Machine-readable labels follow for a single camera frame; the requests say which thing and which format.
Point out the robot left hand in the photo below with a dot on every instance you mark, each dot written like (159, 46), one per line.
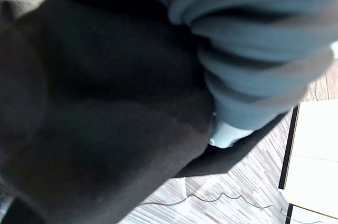
(253, 57)

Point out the black cloth garment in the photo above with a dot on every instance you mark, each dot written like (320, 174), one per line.
(105, 107)

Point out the white cabinet with black edge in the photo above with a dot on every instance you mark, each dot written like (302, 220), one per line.
(314, 155)

